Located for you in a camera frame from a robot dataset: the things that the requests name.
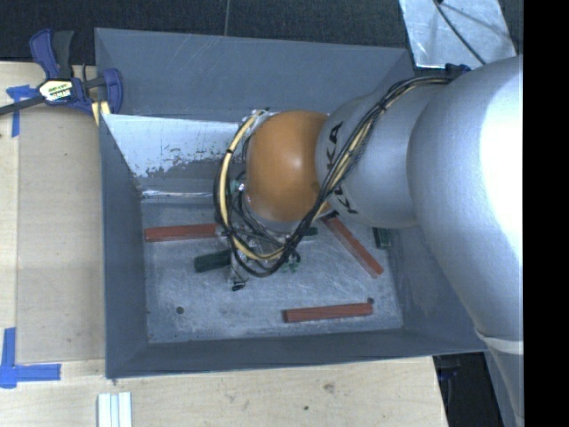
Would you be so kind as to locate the grey metal bin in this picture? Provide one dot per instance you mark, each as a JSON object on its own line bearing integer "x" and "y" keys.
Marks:
{"x": 186, "y": 78}

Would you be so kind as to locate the dark green flat block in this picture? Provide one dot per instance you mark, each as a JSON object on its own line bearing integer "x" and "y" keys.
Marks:
{"x": 382, "y": 238}
{"x": 211, "y": 261}

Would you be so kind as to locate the black cylinder on white bracket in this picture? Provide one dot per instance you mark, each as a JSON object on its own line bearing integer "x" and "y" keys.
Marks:
{"x": 238, "y": 286}

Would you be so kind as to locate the pale wood board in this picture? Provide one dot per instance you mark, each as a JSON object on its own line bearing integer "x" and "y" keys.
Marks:
{"x": 58, "y": 220}

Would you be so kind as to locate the red-brown flat block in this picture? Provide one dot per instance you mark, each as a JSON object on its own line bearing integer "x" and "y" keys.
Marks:
{"x": 180, "y": 232}
{"x": 355, "y": 249}
{"x": 329, "y": 312}

